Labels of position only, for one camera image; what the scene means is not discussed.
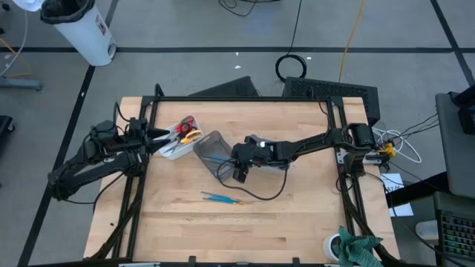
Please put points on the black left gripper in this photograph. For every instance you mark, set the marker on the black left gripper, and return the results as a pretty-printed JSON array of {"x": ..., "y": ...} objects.
[{"x": 138, "y": 137}]

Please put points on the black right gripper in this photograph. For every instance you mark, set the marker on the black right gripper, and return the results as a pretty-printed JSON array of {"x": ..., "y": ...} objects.
[{"x": 252, "y": 154}]

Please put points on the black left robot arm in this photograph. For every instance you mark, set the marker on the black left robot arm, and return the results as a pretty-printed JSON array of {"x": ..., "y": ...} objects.
[{"x": 92, "y": 167}]

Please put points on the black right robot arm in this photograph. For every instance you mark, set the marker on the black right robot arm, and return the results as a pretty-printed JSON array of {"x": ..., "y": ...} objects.
[{"x": 315, "y": 142}]

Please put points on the white plastic bin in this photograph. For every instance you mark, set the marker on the white plastic bin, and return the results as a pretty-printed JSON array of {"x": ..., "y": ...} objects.
[{"x": 174, "y": 152}]

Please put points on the smoky transparent plastic bin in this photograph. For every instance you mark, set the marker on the smoky transparent plastic bin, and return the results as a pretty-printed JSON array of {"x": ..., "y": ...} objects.
[{"x": 211, "y": 148}]

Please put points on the black flat case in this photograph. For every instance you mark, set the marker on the black flat case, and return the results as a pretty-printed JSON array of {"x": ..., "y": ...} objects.
[{"x": 230, "y": 89}]

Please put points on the black mesh computer tower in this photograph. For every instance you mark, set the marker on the black mesh computer tower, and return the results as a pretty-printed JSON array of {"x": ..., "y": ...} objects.
[{"x": 334, "y": 91}]

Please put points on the white trash can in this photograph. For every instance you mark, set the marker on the white trash can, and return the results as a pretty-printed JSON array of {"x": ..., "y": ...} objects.
[{"x": 89, "y": 41}]

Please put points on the yellow connector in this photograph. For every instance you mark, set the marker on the yellow connector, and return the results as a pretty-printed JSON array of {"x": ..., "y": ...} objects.
[{"x": 389, "y": 150}]

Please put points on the green cloth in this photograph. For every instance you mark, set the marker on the green cloth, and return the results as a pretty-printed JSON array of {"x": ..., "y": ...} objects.
[{"x": 358, "y": 248}]

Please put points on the white paper sheet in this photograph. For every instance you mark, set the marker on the white paper sheet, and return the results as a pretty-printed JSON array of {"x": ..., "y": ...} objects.
[{"x": 393, "y": 181}]

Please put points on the grey metal foot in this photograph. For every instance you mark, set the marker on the grey metal foot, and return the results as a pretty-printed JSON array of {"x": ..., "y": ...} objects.
[{"x": 22, "y": 84}]

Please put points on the black chair base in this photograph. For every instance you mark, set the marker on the black chair base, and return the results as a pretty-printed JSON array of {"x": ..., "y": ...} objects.
[{"x": 4, "y": 128}]

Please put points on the black trash bag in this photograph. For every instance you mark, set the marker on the black trash bag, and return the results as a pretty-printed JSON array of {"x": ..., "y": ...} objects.
[{"x": 67, "y": 11}]

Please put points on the white plastic object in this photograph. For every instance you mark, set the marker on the white plastic object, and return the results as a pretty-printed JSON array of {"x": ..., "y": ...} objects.
[{"x": 29, "y": 4}]

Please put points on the white rounded device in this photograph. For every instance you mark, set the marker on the white rounded device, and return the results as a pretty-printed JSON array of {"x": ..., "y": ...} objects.
[{"x": 426, "y": 230}]

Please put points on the grey desk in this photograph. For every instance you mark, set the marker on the grey desk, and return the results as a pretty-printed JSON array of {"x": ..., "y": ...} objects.
[{"x": 456, "y": 163}]

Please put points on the black desk device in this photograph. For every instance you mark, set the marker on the black desk device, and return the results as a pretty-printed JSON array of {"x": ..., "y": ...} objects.
[{"x": 467, "y": 111}]

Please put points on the black backlit keyboard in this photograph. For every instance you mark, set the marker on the black backlit keyboard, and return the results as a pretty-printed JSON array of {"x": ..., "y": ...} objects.
[{"x": 458, "y": 233}]

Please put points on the black aluminium table frame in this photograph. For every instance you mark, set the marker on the black aluminium table frame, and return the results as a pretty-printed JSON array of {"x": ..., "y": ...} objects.
[{"x": 241, "y": 99}]

